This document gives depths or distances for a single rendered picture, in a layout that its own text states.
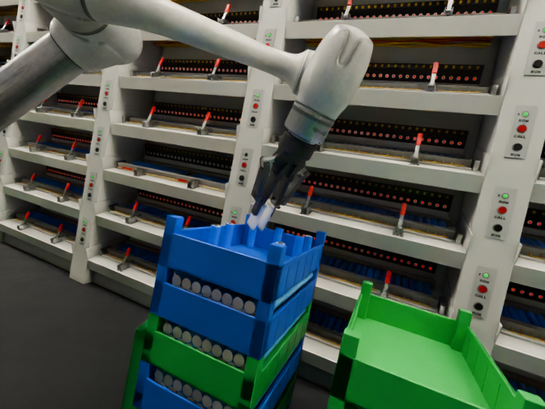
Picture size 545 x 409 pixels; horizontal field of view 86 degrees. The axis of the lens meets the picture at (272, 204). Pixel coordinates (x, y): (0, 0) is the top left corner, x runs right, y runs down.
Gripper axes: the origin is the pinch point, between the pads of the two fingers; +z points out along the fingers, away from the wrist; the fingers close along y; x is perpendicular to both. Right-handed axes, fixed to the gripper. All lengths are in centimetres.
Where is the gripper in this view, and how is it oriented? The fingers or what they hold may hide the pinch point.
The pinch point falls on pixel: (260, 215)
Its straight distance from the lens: 68.9
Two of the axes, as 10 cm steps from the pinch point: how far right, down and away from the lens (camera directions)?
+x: -4.6, -5.6, 6.9
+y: 7.7, 1.2, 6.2
